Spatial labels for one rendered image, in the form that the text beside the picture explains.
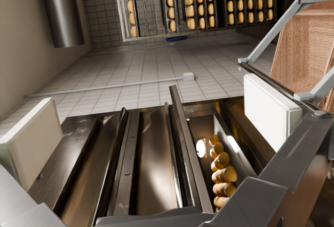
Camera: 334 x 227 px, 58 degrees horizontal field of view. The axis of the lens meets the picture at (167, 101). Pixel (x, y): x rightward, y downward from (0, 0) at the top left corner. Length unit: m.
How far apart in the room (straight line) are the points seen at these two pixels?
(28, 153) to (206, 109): 1.74
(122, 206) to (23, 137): 0.90
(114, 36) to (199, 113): 3.62
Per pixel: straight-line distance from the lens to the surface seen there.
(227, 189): 1.53
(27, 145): 0.17
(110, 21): 5.30
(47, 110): 0.20
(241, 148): 1.33
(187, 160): 0.96
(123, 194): 1.11
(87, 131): 1.71
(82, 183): 1.26
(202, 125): 1.92
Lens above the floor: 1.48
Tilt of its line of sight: 1 degrees down
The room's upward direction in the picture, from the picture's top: 97 degrees counter-clockwise
